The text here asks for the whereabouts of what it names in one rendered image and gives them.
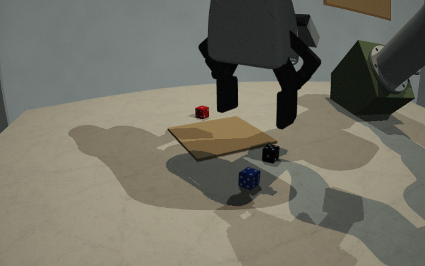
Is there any red die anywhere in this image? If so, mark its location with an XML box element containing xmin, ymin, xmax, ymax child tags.
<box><xmin>195</xmin><ymin>106</ymin><xmax>209</xmax><ymax>119</ymax></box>

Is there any black die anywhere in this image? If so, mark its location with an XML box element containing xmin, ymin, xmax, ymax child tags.
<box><xmin>262</xmin><ymin>144</ymin><xmax>279</xmax><ymax>163</ymax></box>

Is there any blue die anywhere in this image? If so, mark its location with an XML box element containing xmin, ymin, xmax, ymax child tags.
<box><xmin>239</xmin><ymin>167</ymin><xmax>261</xmax><ymax>190</ymax></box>

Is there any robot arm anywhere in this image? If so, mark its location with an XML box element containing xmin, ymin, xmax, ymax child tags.
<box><xmin>295</xmin><ymin>4</ymin><xmax>425</xmax><ymax>93</ymax></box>

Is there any tan flat mat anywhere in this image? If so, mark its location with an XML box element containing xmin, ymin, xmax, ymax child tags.
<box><xmin>168</xmin><ymin>116</ymin><xmax>277</xmax><ymax>161</ymax></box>

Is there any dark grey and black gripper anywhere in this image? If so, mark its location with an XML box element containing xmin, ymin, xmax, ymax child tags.
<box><xmin>198</xmin><ymin>0</ymin><xmax>321</xmax><ymax>129</ymax></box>

